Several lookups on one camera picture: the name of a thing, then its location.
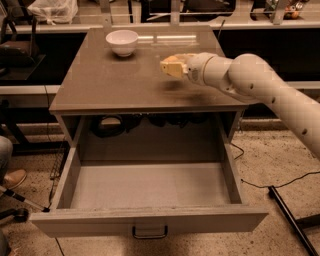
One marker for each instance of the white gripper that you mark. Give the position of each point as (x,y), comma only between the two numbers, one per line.
(194,70)

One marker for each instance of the orange fruit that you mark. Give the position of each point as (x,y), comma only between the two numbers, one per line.
(171,59)

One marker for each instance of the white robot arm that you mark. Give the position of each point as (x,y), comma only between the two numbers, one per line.
(250,79)

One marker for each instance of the grey cabinet with counter top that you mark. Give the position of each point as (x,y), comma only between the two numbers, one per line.
(100,83)

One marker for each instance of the open grey top drawer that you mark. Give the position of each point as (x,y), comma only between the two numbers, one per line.
(101,198)

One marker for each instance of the white ceramic bowl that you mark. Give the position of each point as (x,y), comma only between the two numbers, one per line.
(122,42)

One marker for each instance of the colourful items on shelf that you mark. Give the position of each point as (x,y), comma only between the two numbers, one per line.
(286,9)

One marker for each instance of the white plastic bag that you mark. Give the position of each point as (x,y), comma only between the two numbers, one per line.
(54,11)

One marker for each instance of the black metal stand leg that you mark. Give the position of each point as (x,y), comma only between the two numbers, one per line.
(298,225)

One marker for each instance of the dark chair at left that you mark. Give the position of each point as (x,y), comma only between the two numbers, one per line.
(18,58)

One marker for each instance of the person's jeans leg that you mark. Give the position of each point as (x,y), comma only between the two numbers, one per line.
(6,149)

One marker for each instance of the brown shoe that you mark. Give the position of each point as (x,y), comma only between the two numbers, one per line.
(14,179)

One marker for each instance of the black chair base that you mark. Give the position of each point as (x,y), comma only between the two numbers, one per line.
(20,214)

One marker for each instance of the black drawer handle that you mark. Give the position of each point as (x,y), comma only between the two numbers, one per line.
(149,233)

